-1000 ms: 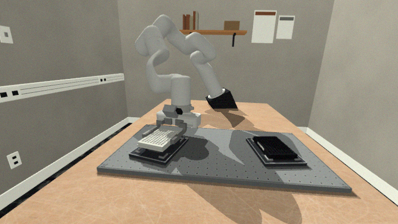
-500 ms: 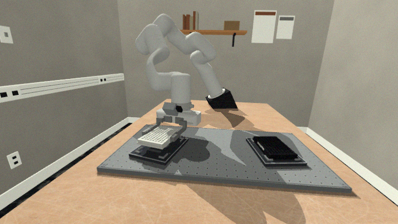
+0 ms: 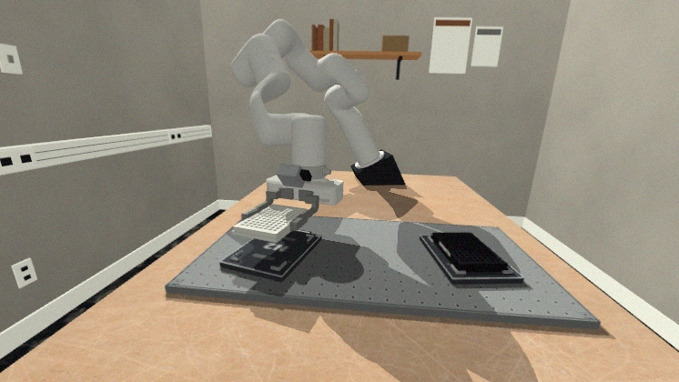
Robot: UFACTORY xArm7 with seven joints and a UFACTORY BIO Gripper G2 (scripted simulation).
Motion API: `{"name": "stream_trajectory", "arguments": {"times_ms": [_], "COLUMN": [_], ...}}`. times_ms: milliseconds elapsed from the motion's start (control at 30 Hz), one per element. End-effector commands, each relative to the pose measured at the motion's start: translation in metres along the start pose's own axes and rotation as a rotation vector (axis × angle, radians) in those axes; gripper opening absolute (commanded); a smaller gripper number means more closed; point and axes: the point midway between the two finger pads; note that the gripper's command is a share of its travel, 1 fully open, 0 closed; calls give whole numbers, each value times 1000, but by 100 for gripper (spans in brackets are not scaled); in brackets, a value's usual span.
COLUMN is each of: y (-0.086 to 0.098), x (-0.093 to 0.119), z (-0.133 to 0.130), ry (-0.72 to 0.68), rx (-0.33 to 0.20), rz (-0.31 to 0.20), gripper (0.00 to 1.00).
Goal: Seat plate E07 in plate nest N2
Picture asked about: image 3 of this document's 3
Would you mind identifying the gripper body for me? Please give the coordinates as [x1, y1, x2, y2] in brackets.
[267, 176, 343, 206]

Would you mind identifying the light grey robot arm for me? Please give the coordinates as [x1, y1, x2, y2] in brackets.
[231, 19, 385, 188]

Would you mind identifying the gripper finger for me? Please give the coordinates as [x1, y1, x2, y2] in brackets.
[289, 190, 319, 232]
[241, 187, 294, 221]

